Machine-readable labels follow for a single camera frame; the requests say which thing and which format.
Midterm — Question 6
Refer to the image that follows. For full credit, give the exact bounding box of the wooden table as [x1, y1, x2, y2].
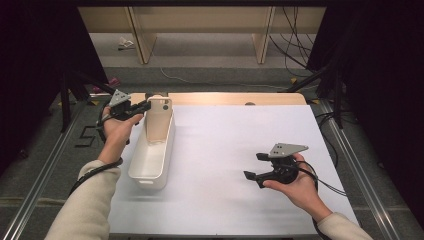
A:
[125, 92, 308, 107]

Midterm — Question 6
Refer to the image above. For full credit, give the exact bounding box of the purple object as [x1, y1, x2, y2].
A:
[92, 77, 121, 94]

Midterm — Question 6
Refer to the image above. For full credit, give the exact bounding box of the black metal stand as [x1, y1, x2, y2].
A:
[59, 71, 118, 134]
[278, 64, 344, 130]

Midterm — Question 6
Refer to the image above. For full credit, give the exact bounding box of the black curtain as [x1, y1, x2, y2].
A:
[0, 0, 109, 176]
[306, 0, 424, 229]

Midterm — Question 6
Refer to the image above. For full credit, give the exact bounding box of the left hand-held gripper cable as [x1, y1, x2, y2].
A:
[68, 99, 124, 198]

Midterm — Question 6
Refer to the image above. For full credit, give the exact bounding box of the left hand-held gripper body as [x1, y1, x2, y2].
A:
[106, 89, 137, 122]

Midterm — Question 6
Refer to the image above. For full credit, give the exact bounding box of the bundle of black cables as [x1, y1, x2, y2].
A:
[268, 6, 318, 73]

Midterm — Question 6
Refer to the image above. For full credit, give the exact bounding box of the person's right hand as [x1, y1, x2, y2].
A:
[263, 153, 334, 223]

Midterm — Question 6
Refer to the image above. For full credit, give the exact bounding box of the wooden shelf unit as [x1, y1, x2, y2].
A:
[77, 6, 327, 65]

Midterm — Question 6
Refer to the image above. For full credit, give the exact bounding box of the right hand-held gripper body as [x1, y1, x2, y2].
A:
[256, 142, 310, 189]

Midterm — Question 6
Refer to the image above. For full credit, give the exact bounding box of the white floor cable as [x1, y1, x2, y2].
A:
[159, 67, 289, 91]

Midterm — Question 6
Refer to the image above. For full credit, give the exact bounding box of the right hand-held gripper cable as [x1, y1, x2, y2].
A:
[294, 160, 348, 196]

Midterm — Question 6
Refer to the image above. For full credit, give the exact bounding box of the person's left hand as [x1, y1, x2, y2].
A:
[97, 106, 144, 165]

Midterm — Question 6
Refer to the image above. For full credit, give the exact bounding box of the crumpled white paper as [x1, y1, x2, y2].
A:
[117, 36, 135, 51]

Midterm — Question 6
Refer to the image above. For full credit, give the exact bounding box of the white plastic storage box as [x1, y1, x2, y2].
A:
[127, 106, 176, 191]

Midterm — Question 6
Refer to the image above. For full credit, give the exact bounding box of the hand-held gripper cable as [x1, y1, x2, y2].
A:
[294, 160, 348, 196]
[68, 99, 124, 198]

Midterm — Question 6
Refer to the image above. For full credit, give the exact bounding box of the beige phone case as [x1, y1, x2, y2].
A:
[145, 95, 173, 143]

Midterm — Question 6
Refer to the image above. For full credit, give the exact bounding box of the black floor cable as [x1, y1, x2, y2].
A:
[314, 111, 339, 169]

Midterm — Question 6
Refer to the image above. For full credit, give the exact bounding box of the white table cover sheet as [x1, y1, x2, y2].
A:
[108, 104, 359, 236]

